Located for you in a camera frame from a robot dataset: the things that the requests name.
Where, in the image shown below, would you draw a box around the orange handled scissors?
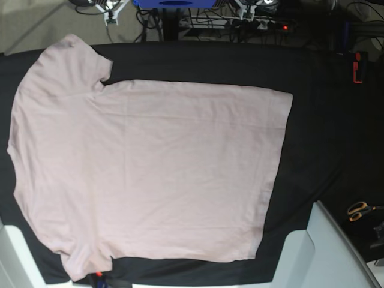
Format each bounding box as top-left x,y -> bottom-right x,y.
347,201 -> 383,222

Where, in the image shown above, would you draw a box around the red black clamp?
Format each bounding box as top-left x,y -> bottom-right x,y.
88,272 -> 108,288
352,51 -> 368,84

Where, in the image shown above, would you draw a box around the white chair right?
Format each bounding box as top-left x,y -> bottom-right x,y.
271,201 -> 380,288

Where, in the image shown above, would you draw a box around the black stand pole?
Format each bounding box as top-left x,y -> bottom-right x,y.
162,8 -> 181,41

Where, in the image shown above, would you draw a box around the white chair left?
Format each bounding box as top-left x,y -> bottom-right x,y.
1,222 -> 46,288

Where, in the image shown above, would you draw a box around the white chair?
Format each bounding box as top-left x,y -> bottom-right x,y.
1,222 -> 46,288
271,201 -> 380,288

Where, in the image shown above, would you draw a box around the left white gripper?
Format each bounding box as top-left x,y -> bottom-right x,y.
234,0 -> 256,20

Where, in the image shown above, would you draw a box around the blue box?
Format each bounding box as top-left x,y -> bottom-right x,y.
135,0 -> 216,9

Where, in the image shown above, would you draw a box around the pink T-shirt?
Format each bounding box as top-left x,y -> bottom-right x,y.
7,34 -> 293,281

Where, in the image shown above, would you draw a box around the red black clamp right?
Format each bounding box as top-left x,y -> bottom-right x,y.
352,51 -> 368,84

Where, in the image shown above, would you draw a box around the red black clamp bottom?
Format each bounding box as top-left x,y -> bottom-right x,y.
88,272 -> 108,288

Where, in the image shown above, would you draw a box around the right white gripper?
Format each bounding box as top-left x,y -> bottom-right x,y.
95,0 -> 130,26

